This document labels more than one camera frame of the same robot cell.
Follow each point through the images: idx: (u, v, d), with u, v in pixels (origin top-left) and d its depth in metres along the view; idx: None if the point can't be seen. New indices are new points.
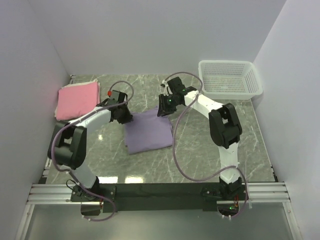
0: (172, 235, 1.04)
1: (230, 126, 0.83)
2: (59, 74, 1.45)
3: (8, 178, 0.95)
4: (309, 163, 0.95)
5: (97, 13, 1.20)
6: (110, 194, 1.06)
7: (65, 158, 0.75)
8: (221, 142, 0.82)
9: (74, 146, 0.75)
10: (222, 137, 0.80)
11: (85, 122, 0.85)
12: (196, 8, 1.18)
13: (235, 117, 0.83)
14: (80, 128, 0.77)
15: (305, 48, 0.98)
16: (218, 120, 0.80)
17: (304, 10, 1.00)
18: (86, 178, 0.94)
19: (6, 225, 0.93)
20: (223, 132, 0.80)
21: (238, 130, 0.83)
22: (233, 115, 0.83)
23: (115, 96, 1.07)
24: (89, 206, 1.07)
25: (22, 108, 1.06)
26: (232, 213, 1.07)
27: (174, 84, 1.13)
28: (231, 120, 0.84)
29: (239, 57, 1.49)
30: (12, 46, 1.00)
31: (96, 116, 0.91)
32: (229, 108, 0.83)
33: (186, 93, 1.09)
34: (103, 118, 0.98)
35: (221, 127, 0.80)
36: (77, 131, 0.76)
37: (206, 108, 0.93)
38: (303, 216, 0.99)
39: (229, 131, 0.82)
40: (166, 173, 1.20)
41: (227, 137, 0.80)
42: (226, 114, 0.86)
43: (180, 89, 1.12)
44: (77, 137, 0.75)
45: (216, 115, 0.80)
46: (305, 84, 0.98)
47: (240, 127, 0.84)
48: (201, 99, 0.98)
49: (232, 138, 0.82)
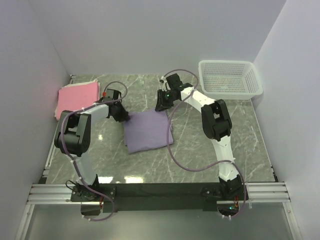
0: (172, 235, 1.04)
1: (221, 121, 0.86)
2: (59, 74, 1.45)
3: (9, 178, 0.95)
4: (309, 163, 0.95)
5: (98, 13, 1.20)
6: (110, 194, 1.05)
7: (72, 144, 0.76)
8: (211, 135, 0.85)
9: (80, 131, 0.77)
10: (212, 130, 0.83)
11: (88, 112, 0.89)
12: (195, 8, 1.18)
13: (226, 111, 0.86)
14: (85, 114, 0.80)
15: (305, 47, 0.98)
16: (209, 114, 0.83)
17: (304, 10, 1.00)
18: (87, 177, 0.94)
19: (6, 225, 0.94)
20: (213, 125, 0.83)
21: (228, 124, 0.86)
22: (224, 109, 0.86)
23: (110, 94, 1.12)
24: (89, 206, 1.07)
25: (22, 108, 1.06)
26: (232, 213, 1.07)
27: (171, 80, 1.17)
28: (222, 115, 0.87)
29: (239, 57, 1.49)
30: (12, 46, 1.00)
31: (97, 109, 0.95)
32: (220, 103, 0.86)
33: (182, 89, 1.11)
34: (103, 112, 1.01)
35: (211, 121, 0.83)
36: (82, 117, 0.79)
37: (200, 103, 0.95)
38: (304, 216, 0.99)
39: (220, 124, 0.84)
40: (166, 173, 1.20)
41: (218, 130, 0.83)
42: (218, 109, 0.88)
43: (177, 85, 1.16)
44: (83, 122, 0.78)
45: (207, 109, 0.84)
46: (305, 84, 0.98)
47: (230, 121, 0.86)
48: (195, 94, 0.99)
49: (223, 131, 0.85)
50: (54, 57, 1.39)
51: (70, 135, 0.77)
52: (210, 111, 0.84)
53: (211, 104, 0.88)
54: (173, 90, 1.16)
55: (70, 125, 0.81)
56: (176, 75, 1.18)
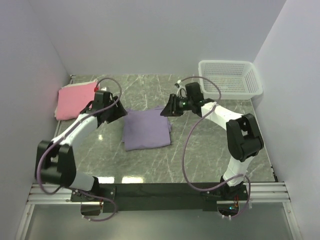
0: (172, 235, 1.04)
1: (250, 139, 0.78)
2: (59, 74, 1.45)
3: (8, 178, 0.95)
4: (309, 163, 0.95)
5: (97, 13, 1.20)
6: (110, 194, 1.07)
7: (52, 180, 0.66)
8: (238, 156, 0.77)
9: (61, 165, 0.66)
10: (241, 150, 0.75)
11: (70, 137, 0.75)
12: (195, 8, 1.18)
13: (256, 128, 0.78)
14: (66, 145, 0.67)
15: (306, 47, 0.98)
16: (237, 131, 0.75)
17: (304, 10, 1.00)
18: (87, 183, 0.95)
19: (6, 225, 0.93)
20: (241, 144, 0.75)
21: (260, 146, 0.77)
22: (253, 125, 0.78)
23: (99, 98, 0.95)
24: (89, 206, 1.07)
25: (21, 108, 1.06)
26: (232, 213, 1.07)
27: (191, 92, 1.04)
28: (251, 133, 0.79)
29: (239, 57, 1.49)
30: (12, 46, 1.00)
31: (82, 126, 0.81)
32: (250, 118, 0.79)
33: (203, 104, 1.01)
34: (90, 126, 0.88)
35: (240, 139, 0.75)
36: (63, 149, 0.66)
37: (224, 119, 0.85)
38: (304, 216, 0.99)
39: (249, 143, 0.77)
40: (166, 173, 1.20)
41: (246, 151, 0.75)
42: (246, 125, 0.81)
43: (197, 98, 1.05)
44: (64, 157, 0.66)
45: (235, 126, 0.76)
46: (306, 84, 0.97)
47: (262, 140, 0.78)
48: (218, 110, 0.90)
49: (252, 152, 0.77)
50: (54, 57, 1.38)
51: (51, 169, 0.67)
52: (238, 128, 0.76)
53: (239, 119, 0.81)
54: (192, 103, 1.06)
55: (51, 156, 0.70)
56: (197, 84, 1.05)
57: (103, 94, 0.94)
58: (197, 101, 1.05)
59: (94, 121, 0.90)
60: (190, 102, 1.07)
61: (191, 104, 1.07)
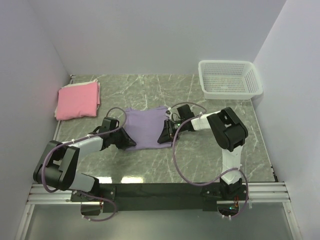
0: (172, 235, 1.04)
1: (234, 127, 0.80)
2: (58, 74, 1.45)
3: (8, 178, 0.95)
4: (309, 163, 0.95)
5: (97, 13, 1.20)
6: (110, 194, 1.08)
7: (53, 178, 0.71)
8: (226, 145, 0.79)
9: (64, 165, 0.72)
10: (225, 137, 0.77)
11: (78, 144, 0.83)
12: (195, 8, 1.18)
13: (235, 117, 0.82)
14: (72, 147, 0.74)
15: (305, 47, 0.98)
16: (216, 122, 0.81)
17: (304, 10, 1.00)
18: (87, 184, 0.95)
19: (6, 225, 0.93)
20: (224, 131, 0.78)
21: (243, 132, 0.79)
22: (231, 114, 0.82)
23: (106, 124, 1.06)
24: (89, 207, 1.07)
25: (22, 108, 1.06)
26: (232, 213, 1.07)
27: (183, 112, 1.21)
28: (232, 122, 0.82)
29: (240, 57, 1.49)
30: (11, 45, 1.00)
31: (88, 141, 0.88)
32: (227, 109, 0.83)
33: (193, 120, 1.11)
34: (94, 146, 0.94)
35: (221, 128, 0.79)
36: (69, 151, 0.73)
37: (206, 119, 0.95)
38: (304, 216, 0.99)
39: (233, 130, 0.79)
40: (166, 173, 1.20)
41: (232, 137, 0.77)
42: (227, 118, 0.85)
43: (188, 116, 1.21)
44: (69, 158, 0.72)
45: (214, 117, 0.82)
46: (305, 84, 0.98)
47: (244, 126, 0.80)
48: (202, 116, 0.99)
49: (238, 139, 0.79)
50: (54, 57, 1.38)
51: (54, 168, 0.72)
52: (217, 119, 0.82)
53: (219, 113, 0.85)
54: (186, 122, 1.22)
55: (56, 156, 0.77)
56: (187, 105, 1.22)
57: (111, 120, 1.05)
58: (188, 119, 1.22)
59: (98, 142, 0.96)
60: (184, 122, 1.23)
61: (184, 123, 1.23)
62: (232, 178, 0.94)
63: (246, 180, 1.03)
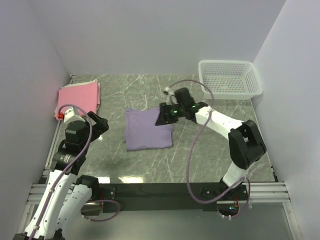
0: (171, 235, 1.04)
1: (254, 147, 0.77)
2: (58, 74, 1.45)
3: (8, 178, 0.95)
4: (309, 163, 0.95)
5: (97, 13, 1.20)
6: (110, 194, 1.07)
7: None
8: (244, 164, 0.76)
9: None
10: (246, 160, 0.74)
11: (45, 222, 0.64)
12: (195, 8, 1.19)
13: (258, 135, 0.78)
14: None
15: (305, 48, 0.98)
16: (242, 141, 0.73)
17: (304, 10, 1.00)
18: (86, 196, 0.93)
19: (6, 225, 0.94)
20: (246, 154, 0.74)
21: (262, 152, 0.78)
22: (255, 133, 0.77)
23: (72, 138, 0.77)
24: (89, 206, 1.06)
25: (22, 108, 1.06)
26: (232, 213, 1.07)
27: (181, 97, 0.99)
28: (254, 140, 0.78)
29: (239, 58, 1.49)
30: (12, 46, 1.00)
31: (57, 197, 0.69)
32: (252, 126, 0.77)
33: (197, 110, 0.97)
34: (68, 186, 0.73)
35: (244, 149, 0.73)
36: None
37: (223, 127, 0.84)
38: (303, 216, 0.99)
39: (252, 150, 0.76)
40: (166, 173, 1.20)
41: (251, 160, 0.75)
42: (247, 132, 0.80)
43: (190, 104, 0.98)
44: None
45: (238, 136, 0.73)
46: (305, 85, 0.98)
47: (264, 146, 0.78)
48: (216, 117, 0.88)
49: (255, 158, 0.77)
50: (54, 57, 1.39)
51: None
52: (241, 137, 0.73)
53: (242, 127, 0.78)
54: (185, 109, 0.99)
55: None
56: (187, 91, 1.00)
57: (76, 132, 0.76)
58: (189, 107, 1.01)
59: (71, 177, 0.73)
60: (183, 109, 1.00)
61: (183, 112, 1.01)
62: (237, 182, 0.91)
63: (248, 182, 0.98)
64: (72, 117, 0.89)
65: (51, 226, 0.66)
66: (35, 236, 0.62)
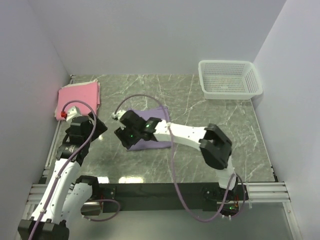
0: (171, 235, 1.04)
1: (223, 146, 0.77)
2: (58, 74, 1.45)
3: (8, 178, 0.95)
4: (309, 164, 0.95)
5: (97, 13, 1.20)
6: (110, 194, 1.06)
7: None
8: (222, 167, 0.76)
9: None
10: (223, 162, 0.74)
11: (52, 206, 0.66)
12: (195, 8, 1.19)
13: (222, 135, 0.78)
14: (49, 225, 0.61)
15: (305, 48, 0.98)
16: (213, 150, 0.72)
17: (304, 10, 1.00)
18: (87, 194, 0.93)
19: (6, 225, 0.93)
20: (220, 157, 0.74)
21: (230, 146, 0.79)
22: (219, 133, 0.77)
23: (77, 130, 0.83)
24: (89, 207, 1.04)
25: (22, 108, 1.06)
26: (232, 213, 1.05)
27: (130, 122, 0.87)
28: (220, 140, 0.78)
29: (239, 58, 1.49)
30: (12, 45, 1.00)
31: (63, 183, 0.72)
32: (214, 129, 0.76)
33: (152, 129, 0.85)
34: (73, 175, 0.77)
35: (217, 154, 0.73)
36: (47, 228, 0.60)
37: (190, 139, 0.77)
38: (303, 216, 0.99)
39: (223, 152, 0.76)
40: (166, 173, 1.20)
41: (226, 159, 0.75)
42: (211, 135, 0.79)
43: (141, 125, 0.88)
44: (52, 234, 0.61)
45: (208, 145, 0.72)
46: (305, 85, 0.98)
47: (230, 140, 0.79)
48: (176, 131, 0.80)
49: (227, 157, 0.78)
50: (54, 57, 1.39)
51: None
52: (210, 144, 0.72)
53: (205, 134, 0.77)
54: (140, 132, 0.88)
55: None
56: (133, 112, 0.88)
57: (80, 124, 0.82)
58: (142, 127, 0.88)
59: (76, 165, 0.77)
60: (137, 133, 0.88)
61: (139, 135, 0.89)
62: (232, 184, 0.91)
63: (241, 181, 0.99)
64: (75, 114, 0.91)
65: (58, 212, 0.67)
66: (42, 219, 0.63)
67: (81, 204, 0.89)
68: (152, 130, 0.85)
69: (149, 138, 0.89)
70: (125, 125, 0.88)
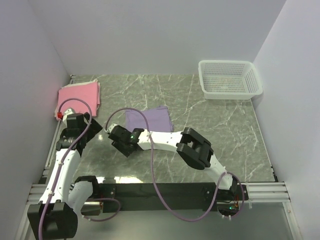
0: (171, 235, 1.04)
1: (201, 147, 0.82)
2: (58, 74, 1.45)
3: (8, 178, 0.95)
4: (309, 164, 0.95)
5: (97, 13, 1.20)
6: (110, 194, 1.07)
7: (59, 234, 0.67)
8: (202, 167, 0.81)
9: (61, 221, 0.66)
10: (202, 162, 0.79)
11: (59, 189, 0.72)
12: (195, 8, 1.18)
13: (199, 136, 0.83)
14: (60, 203, 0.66)
15: (305, 48, 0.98)
16: (190, 152, 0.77)
17: (304, 10, 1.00)
18: (88, 191, 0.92)
19: (6, 225, 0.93)
20: (199, 157, 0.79)
21: (209, 144, 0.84)
22: (196, 135, 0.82)
23: (73, 124, 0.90)
24: (89, 207, 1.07)
25: (22, 108, 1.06)
26: (232, 213, 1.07)
27: (117, 136, 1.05)
28: (197, 141, 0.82)
29: (239, 58, 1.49)
30: (12, 45, 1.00)
31: (67, 169, 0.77)
32: (191, 132, 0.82)
33: (135, 140, 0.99)
34: (75, 162, 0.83)
35: (195, 155, 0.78)
36: (57, 208, 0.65)
37: (168, 144, 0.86)
38: (303, 216, 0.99)
39: (202, 152, 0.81)
40: (166, 173, 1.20)
41: (205, 158, 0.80)
42: (189, 137, 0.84)
43: (126, 137, 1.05)
44: (62, 214, 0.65)
45: (186, 148, 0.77)
46: (305, 85, 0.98)
47: (207, 139, 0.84)
48: (156, 139, 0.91)
49: (207, 157, 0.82)
50: (54, 57, 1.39)
51: (51, 228, 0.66)
52: (188, 147, 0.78)
53: None
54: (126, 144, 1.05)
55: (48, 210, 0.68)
56: (119, 127, 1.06)
57: (76, 118, 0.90)
58: (128, 139, 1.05)
59: (76, 152, 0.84)
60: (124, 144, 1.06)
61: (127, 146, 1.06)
62: (224, 181, 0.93)
63: (239, 181, 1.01)
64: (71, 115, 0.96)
65: (65, 193, 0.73)
66: (51, 201, 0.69)
67: (84, 200, 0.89)
68: (136, 140, 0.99)
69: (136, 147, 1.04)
70: (114, 139, 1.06)
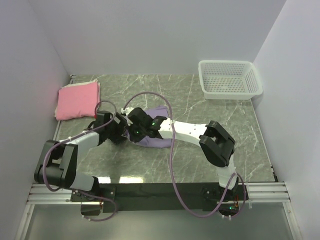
0: (171, 235, 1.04)
1: (225, 144, 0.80)
2: (58, 74, 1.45)
3: (8, 178, 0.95)
4: (309, 163, 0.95)
5: (97, 13, 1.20)
6: (110, 194, 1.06)
7: (55, 179, 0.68)
8: (223, 165, 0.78)
9: (64, 164, 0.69)
10: (224, 158, 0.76)
11: (76, 141, 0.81)
12: (195, 8, 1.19)
13: (225, 132, 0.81)
14: (71, 144, 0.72)
15: (305, 48, 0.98)
16: (213, 146, 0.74)
17: (304, 10, 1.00)
18: (86, 184, 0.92)
19: (6, 225, 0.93)
20: (221, 153, 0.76)
21: (232, 143, 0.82)
22: (221, 130, 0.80)
23: (100, 119, 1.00)
24: (89, 207, 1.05)
25: (21, 108, 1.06)
26: (232, 213, 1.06)
27: (138, 119, 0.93)
28: (222, 137, 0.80)
29: (239, 58, 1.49)
30: (11, 45, 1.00)
31: (87, 137, 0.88)
32: (216, 126, 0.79)
33: (157, 126, 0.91)
34: (91, 141, 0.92)
35: (218, 151, 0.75)
36: (67, 147, 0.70)
37: (191, 136, 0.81)
38: (303, 216, 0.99)
39: (224, 149, 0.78)
40: (166, 173, 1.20)
41: (227, 156, 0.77)
42: (213, 132, 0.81)
43: (147, 122, 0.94)
44: (68, 154, 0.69)
45: (209, 142, 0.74)
46: (305, 85, 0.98)
47: (231, 137, 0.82)
48: (178, 128, 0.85)
49: (229, 155, 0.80)
50: (54, 57, 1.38)
51: (52, 170, 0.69)
52: (211, 141, 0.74)
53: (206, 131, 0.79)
54: (145, 130, 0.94)
55: (56, 155, 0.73)
56: (140, 109, 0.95)
57: (104, 114, 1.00)
58: (148, 125, 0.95)
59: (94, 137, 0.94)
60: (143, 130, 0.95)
61: (145, 133, 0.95)
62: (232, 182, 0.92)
63: (241, 180, 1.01)
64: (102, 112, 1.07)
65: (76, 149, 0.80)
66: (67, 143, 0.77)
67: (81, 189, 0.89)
68: (157, 128, 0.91)
69: (155, 135, 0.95)
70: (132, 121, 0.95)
